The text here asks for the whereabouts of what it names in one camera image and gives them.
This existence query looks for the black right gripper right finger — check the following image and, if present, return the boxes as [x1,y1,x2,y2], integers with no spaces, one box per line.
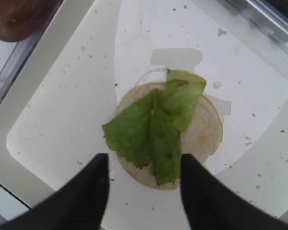
[180,154,288,230]

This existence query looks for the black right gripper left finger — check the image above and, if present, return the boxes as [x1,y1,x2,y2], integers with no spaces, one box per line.
[0,153,109,230]

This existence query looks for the green lettuce leaf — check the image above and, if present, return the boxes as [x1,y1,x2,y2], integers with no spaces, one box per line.
[102,69,206,185]

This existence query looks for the brown meat patties stack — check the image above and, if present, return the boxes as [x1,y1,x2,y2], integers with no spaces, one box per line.
[0,0,62,42]

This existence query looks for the bun bottom slice on tray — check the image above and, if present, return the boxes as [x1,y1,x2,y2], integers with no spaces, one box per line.
[115,82,223,190]

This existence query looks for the silver metal tray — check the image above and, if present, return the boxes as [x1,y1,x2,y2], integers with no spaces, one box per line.
[0,0,288,223]

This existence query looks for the clear plastic salad box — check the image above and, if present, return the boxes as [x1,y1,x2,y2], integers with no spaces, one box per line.
[194,0,288,58]

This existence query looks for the clear rail right of tray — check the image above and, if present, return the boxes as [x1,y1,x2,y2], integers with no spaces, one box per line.
[0,3,62,104]

